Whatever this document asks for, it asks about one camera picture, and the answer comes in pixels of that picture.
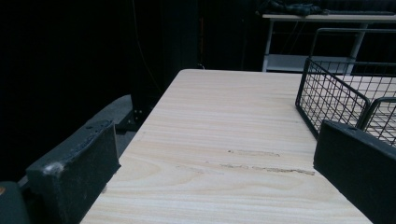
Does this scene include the black metal stand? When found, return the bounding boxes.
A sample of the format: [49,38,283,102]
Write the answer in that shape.
[115,0,200,133]

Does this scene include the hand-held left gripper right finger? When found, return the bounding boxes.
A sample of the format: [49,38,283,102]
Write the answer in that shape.
[313,119,396,224]

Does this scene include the dark cloth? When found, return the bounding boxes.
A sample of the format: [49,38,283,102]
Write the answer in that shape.
[255,0,344,17]

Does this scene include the white metal frame desk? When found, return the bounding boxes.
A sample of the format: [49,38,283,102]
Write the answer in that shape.
[262,12,396,75]

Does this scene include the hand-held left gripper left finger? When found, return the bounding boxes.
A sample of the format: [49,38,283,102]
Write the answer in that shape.
[25,119,121,224]

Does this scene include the black wire basket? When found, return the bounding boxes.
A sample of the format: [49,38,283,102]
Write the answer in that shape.
[294,27,396,148]

